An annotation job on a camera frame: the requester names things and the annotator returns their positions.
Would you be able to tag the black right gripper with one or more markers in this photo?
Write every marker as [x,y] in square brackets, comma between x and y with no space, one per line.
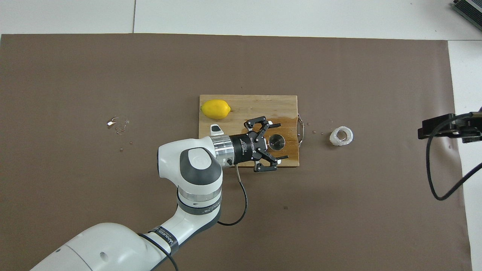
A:
[470,128]

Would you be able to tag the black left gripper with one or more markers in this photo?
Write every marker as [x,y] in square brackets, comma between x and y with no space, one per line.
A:
[248,148]

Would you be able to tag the steel double jigger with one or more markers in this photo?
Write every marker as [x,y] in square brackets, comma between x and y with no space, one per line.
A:
[276,142]

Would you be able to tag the small clear plastic cup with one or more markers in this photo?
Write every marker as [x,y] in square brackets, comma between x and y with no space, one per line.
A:
[333,139]

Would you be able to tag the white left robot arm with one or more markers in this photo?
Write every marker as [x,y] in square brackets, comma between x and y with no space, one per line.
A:
[113,248]

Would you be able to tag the wooden cutting board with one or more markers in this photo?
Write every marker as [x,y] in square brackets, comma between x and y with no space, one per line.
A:
[256,105]

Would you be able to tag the yellow lemon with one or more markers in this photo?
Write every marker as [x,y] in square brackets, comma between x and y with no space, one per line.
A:
[215,109]

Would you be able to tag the brown paper table mat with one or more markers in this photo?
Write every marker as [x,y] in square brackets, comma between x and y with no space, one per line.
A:
[339,226]

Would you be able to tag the dark grey ridged device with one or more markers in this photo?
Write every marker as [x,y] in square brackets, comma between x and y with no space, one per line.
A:
[470,9]

